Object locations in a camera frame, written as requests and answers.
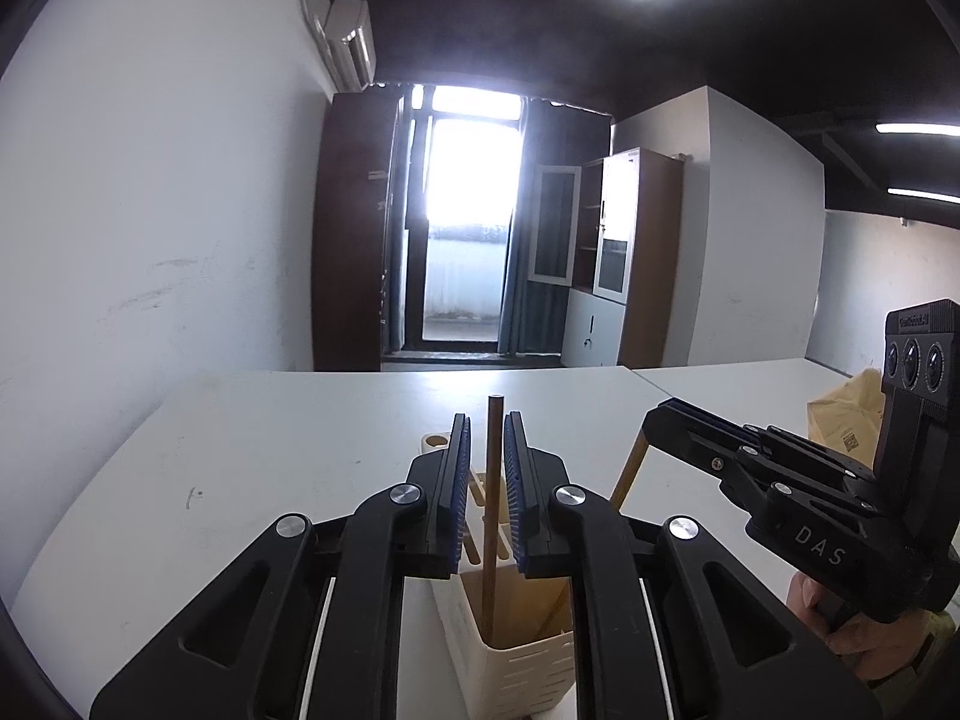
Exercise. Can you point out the glass balcony door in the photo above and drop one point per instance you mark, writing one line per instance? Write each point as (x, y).
(465, 240)

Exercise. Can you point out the cream utensil holder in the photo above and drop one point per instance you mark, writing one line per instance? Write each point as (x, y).
(517, 679)

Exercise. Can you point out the person's right forearm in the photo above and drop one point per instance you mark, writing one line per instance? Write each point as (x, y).
(936, 660)

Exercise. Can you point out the brown paper bag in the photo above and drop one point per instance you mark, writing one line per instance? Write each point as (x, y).
(844, 420)

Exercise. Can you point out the brown and white cabinet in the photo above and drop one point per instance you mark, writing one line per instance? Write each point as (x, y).
(630, 262)

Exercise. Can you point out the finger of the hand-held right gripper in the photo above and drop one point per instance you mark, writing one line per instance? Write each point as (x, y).
(795, 441)
(705, 450)

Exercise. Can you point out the ceiling light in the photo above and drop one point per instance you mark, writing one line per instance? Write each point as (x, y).
(919, 128)
(926, 195)

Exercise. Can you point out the person's right hand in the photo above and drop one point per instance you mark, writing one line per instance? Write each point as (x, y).
(862, 649)

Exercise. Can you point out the brown wooden wardrobe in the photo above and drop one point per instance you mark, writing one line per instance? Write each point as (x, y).
(352, 240)

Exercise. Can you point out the dark brown chopstick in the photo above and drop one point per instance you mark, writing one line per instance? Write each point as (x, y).
(495, 465)

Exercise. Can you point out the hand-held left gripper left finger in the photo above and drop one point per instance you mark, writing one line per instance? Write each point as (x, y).
(454, 495)

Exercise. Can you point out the white air conditioner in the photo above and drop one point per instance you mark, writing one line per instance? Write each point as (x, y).
(351, 41)

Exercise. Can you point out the light wooden chopstick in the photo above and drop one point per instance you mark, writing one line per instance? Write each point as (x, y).
(478, 491)
(471, 547)
(628, 472)

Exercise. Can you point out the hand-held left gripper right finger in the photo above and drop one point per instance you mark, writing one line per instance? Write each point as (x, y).
(516, 495)

